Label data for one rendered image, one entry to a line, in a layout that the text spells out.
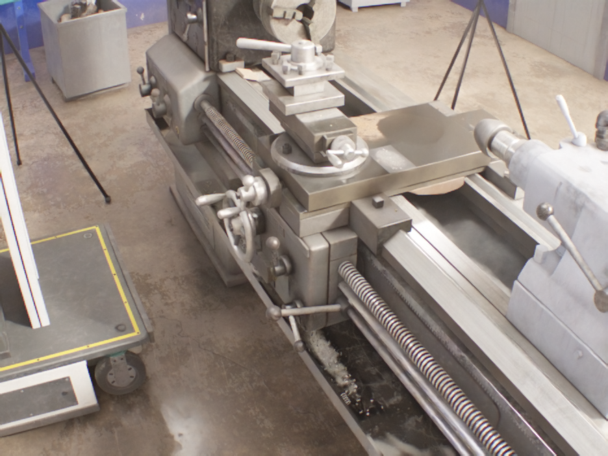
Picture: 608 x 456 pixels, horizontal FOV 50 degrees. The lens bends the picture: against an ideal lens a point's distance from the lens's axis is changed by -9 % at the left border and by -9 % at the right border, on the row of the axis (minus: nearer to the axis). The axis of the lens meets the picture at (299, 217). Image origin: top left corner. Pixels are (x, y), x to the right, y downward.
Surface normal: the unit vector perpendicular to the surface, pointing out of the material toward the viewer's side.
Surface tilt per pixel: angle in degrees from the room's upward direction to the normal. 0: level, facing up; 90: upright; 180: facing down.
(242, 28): 90
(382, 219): 0
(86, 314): 0
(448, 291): 36
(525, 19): 90
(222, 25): 90
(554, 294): 62
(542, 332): 90
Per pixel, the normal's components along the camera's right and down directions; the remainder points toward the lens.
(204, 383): 0.00, -0.83
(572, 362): -0.90, 0.24
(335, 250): 0.43, 0.51
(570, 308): -0.79, -0.18
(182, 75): -0.48, -0.58
